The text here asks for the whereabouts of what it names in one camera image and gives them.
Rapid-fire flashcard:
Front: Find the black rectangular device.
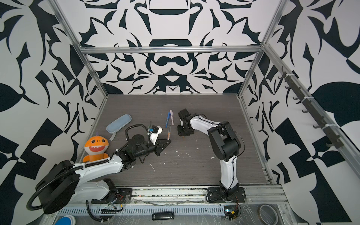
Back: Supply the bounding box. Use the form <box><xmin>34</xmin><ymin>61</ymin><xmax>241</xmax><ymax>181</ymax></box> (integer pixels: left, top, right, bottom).
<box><xmin>152</xmin><ymin>211</ymin><xmax>175</xmax><ymax>221</ymax></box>

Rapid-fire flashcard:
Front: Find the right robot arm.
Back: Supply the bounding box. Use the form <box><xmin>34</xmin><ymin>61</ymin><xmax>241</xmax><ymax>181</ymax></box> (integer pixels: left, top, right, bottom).
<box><xmin>177</xmin><ymin>109</ymin><xmax>246</xmax><ymax>203</ymax></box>

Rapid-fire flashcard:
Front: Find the blue pen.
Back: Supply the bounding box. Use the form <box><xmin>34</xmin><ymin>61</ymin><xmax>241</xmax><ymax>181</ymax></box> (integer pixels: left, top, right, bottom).
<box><xmin>165</xmin><ymin>112</ymin><xmax>171</xmax><ymax>128</ymax></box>

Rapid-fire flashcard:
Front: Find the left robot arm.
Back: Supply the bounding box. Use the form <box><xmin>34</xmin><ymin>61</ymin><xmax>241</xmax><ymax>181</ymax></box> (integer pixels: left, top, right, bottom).
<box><xmin>26</xmin><ymin>124</ymin><xmax>171</xmax><ymax>214</ymax></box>

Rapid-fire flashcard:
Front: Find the pink fountain pen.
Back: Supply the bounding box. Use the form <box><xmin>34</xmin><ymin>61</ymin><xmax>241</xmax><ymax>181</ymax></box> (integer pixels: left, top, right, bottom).
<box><xmin>170</xmin><ymin>109</ymin><xmax>174</xmax><ymax>126</ymax></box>

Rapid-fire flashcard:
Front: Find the tape roll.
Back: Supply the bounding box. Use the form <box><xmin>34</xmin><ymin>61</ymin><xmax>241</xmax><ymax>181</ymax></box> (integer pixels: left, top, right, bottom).
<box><xmin>258</xmin><ymin>204</ymin><xmax>279</xmax><ymax>225</ymax></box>

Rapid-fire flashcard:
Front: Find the orange brown pen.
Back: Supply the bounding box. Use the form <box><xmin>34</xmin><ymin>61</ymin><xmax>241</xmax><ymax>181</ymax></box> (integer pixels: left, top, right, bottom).
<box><xmin>167</xmin><ymin>126</ymin><xmax>171</xmax><ymax>140</ymax></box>

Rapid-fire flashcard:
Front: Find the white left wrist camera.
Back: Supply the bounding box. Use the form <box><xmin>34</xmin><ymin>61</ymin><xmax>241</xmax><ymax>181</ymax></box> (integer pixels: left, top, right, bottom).
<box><xmin>150</xmin><ymin>125</ymin><xmax>163</xmax><ymax>145</ymax></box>

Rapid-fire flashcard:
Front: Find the light blue pencil case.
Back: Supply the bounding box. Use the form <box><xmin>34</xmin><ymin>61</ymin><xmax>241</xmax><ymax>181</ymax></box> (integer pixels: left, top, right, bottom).
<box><xmin>106</xmin><ymin>114</ymin><xmax>132</xmax><ymax>134</ymax></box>

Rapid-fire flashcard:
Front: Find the orange shark plush toy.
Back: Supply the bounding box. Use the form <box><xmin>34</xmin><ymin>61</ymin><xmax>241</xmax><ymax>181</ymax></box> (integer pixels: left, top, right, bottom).
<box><xmin>82</xmin><ymin>136</ymin><xmax>109</xmax><ymax>163</ymax></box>

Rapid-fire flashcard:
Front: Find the blue round lid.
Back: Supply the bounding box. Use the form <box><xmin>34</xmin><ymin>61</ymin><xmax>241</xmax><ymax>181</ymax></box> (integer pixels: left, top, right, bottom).
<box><xmin>55</xmin><ymin>215</ymin><xmax>76</xmax><ymax>225</ymax></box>

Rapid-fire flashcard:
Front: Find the wall hook rail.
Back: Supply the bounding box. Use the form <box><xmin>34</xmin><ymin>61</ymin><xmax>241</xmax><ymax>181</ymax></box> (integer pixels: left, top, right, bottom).
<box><xmin>279</xmin><ymin>68</ymin><xmax>345</xmax><ymax>149</ymax></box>

